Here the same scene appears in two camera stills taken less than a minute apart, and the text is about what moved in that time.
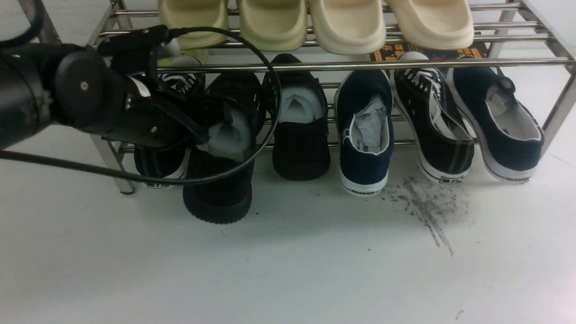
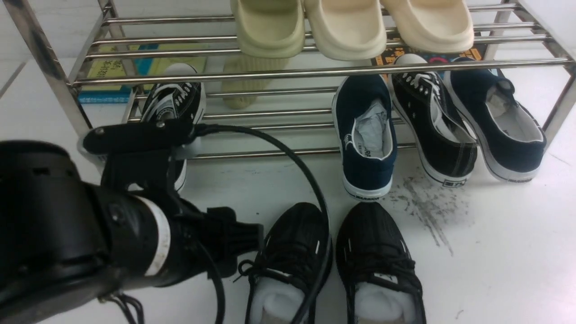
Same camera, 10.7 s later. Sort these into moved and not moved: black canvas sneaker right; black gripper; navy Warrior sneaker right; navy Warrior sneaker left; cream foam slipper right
Moved: black gripper
Not moved: navy Warrior sneaker right; cream foam slipper right; navy Warrior sneaker left; black canvas sneaker right
